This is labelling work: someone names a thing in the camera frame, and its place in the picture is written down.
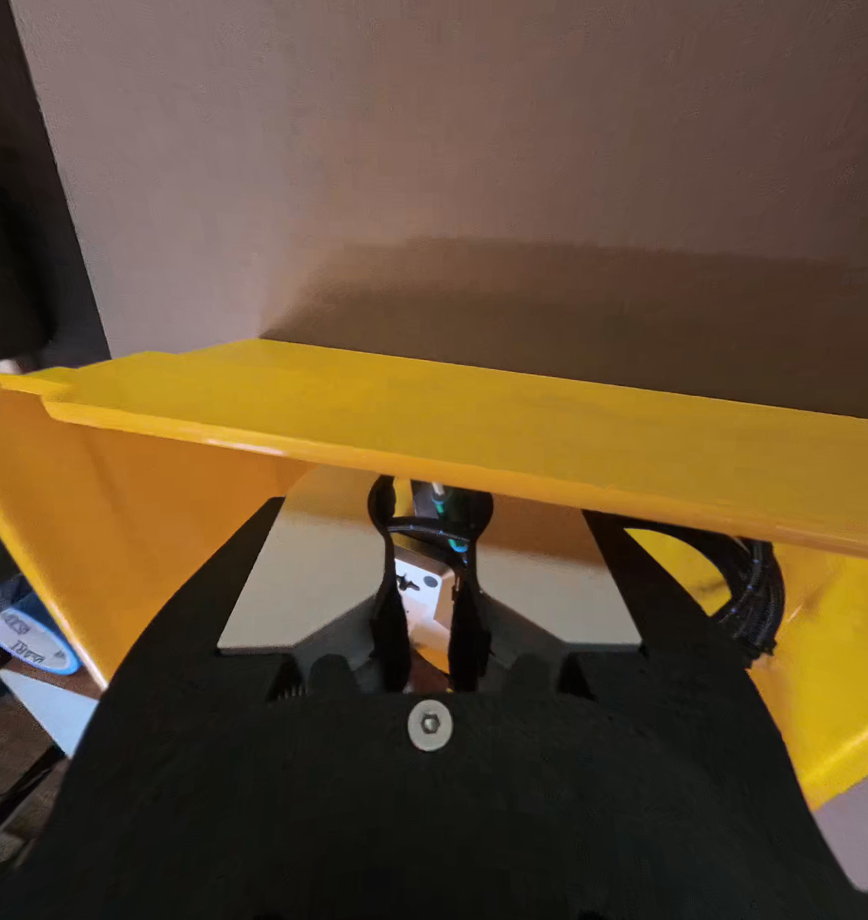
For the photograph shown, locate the grey desk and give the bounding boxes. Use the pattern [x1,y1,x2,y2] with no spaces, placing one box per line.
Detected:
[9,0,868,896]

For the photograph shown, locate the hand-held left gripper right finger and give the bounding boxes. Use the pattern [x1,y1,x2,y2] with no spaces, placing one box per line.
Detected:
[452,496,645,692]

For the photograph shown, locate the blue and white tape roll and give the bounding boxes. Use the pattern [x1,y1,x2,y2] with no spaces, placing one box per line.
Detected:
[0,595,83,677]

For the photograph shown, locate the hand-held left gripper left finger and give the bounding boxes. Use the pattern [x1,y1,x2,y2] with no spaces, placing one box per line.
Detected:
[217,474,412,694]

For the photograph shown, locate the yellow plastic bin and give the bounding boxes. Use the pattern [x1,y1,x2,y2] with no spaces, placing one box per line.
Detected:
[0,338,868,813]

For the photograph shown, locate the black braided HDMI cable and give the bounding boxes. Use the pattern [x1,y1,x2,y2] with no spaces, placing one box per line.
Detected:
[387,480,494,556]
[624,523,787,658]

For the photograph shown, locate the silver HDMI splitter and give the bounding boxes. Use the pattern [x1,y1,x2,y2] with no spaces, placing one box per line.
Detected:
[393,545,458,651]

